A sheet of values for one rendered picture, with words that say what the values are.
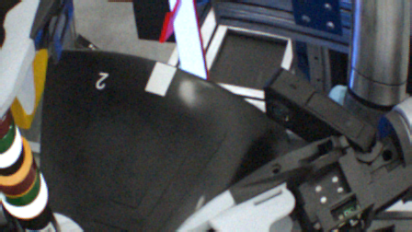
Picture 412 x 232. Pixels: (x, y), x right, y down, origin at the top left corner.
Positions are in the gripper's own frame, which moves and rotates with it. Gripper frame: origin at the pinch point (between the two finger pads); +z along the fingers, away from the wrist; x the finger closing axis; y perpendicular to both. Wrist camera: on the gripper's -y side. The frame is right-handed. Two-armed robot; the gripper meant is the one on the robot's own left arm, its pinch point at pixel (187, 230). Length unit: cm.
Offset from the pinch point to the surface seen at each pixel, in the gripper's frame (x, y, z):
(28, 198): -19.1, 4.1, 11.2
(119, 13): 133, -136, -24
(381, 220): 35.4, -5.9, -26.8
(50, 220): -14.8, 3.7, 10.4
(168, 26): 1.7, -20.0, -6.5
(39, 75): 20.6, -36.7, 6.7
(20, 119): 21.2, -32.2, 11.2
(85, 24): 133, -138, -14
